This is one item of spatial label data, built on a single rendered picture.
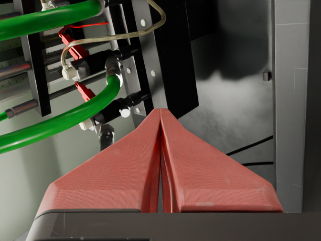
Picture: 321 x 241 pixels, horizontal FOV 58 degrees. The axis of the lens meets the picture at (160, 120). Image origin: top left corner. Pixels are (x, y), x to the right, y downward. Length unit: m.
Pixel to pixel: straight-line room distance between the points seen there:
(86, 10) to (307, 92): 0.26
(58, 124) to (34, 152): 0.50
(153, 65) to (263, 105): 0.22
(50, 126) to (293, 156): 0.31
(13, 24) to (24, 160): 0.53
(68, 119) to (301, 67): 0.26
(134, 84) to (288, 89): 0.27
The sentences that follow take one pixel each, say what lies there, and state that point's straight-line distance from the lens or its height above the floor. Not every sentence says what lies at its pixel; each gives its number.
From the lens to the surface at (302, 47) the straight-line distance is 0.37.
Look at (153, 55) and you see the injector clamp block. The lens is 0.47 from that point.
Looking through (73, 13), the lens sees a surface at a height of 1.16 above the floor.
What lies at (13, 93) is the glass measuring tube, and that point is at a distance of 0.66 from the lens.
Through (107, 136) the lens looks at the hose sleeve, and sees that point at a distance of 0.38.
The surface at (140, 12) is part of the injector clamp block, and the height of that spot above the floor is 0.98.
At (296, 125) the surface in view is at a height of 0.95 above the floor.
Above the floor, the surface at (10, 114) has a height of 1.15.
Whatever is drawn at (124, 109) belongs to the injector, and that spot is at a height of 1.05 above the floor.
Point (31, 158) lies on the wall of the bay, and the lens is 0.75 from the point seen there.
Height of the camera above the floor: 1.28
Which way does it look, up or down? 36 degrees down
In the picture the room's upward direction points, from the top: 121 degrees counter-clockwise
